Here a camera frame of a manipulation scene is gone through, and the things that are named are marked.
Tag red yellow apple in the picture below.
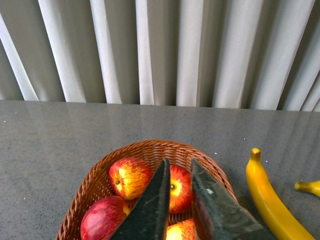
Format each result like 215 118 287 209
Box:
166 218 197 240
169 164 193 214
108 157 153 201

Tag long straight yellow banana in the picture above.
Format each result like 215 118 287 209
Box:
246 148 314 240

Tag curved yellow banana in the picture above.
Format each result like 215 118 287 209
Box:
294 180 320 197

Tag white pleated curtain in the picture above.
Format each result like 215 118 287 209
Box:
0 0 320 112

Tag left brown wicker basket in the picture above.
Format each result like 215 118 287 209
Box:
56 139 236 240

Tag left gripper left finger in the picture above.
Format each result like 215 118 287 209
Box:
110 159 170 240

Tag dark red apple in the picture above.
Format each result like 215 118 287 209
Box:
80 195 130 240

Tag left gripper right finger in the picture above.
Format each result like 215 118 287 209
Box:
191 158 275 240

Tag red yellow apple in basket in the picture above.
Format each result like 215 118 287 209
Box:
108 157 153 201

